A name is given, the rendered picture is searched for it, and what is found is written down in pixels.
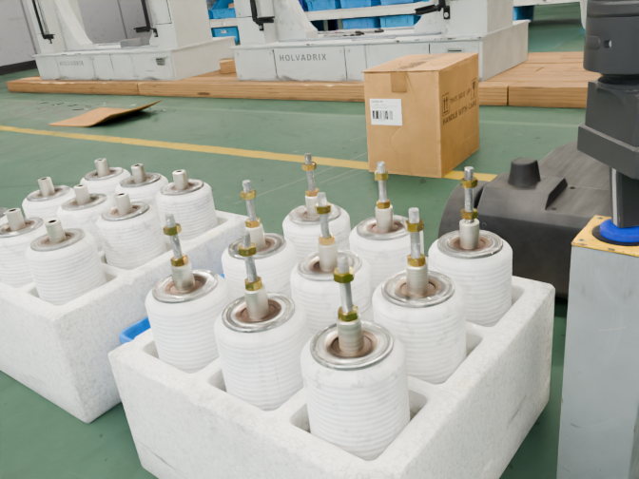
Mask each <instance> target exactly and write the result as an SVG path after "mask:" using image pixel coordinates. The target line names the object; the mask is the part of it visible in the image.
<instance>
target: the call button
mask: <svg viewBox="0 0 639 479"><path fill-rule="evenodd" d="M600 234H601V235H602V236H603V237H605V238H607V239H609V240H616V241H622V242H636V241H639V226H636V227H630V228H623V229H621V228H619V227H618V226H616V225H615V224H613V223H612V222H611V219H607V220H604V221H602V222H601V224H600Z"/></svg>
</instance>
